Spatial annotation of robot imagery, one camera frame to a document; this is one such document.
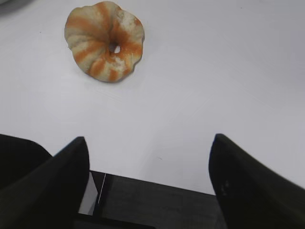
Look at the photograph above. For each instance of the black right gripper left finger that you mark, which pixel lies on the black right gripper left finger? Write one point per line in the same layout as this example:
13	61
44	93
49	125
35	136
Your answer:
38	190

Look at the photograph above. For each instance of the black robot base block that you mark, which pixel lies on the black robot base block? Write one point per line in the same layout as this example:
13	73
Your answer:
115	202

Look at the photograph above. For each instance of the orange striped bagel bread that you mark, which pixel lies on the orange striped bagel bread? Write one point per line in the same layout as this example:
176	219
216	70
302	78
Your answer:
106	41

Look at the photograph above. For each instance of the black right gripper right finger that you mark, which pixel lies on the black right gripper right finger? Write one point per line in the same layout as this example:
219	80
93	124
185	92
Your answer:
250	195

